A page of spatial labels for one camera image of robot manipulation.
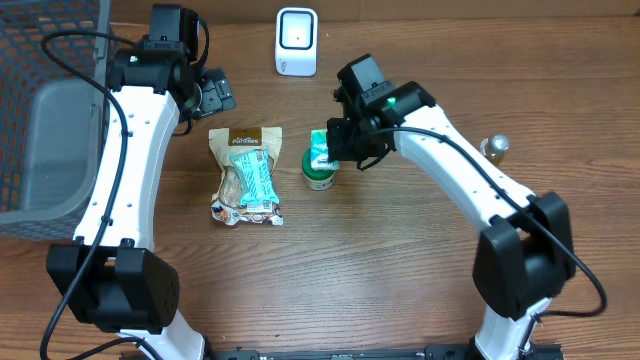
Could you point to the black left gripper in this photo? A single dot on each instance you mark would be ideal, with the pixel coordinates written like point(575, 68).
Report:
point(219, 96)

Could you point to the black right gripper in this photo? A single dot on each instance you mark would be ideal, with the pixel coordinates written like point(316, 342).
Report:
point(342, 142)

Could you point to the teal tissue pack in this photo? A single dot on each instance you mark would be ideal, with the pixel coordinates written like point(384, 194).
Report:
point(319, 157)

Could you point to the green lid white jar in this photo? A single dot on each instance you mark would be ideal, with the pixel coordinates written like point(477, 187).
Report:
point(317, 180)

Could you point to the teal snack bar wrapper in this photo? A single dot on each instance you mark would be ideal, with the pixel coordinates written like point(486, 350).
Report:
point(252, 167)

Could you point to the beige PanTree snack pouch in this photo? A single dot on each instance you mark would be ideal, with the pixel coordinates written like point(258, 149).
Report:
point(225, 206)

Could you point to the yellow liquid bottle silver cap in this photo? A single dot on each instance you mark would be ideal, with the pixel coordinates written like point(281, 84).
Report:
point(495, 148)

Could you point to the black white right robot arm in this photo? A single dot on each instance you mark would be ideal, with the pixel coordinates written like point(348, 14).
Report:
point(524, 241)

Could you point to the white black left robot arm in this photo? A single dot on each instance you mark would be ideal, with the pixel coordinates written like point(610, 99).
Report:
point(109, 275)

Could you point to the grey plastic mesh basket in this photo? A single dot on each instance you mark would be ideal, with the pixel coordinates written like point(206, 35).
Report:
point(52, 122)

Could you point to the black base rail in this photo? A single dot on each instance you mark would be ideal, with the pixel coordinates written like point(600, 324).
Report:
point(340, 355)

